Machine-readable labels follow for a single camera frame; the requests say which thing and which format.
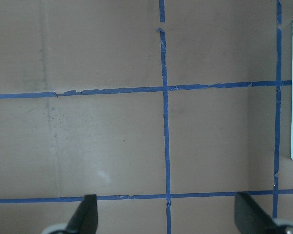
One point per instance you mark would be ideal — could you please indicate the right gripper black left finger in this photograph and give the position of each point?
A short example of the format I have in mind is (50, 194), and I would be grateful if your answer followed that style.
(85, 218)

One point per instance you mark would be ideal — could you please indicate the brown paper table cover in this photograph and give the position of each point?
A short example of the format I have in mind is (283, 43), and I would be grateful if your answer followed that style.
(162, 108)

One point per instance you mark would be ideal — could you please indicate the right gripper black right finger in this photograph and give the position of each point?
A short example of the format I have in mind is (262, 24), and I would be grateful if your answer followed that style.
(250, 218)

